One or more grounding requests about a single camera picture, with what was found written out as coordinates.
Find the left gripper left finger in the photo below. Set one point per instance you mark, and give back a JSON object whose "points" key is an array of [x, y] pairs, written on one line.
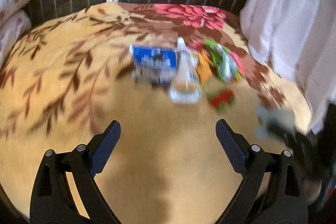
{"points": [[52, 200]]}

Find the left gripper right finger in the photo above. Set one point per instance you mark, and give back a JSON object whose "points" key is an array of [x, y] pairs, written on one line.
{"points": [[271, 190]]}

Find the green snack wrapper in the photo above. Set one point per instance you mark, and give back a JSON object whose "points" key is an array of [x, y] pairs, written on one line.
{"points": [[227, 64]]}

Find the rolled pink floral quilt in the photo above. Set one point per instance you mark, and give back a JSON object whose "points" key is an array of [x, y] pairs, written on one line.
{"points": [[14, 22]]}

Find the red green small wrapper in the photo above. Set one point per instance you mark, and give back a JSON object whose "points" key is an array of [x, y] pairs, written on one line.
{"points": [[220, 100]]}

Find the blue white snack box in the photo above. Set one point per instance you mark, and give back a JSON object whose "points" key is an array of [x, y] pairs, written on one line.
{"points": [[153, 64]]}

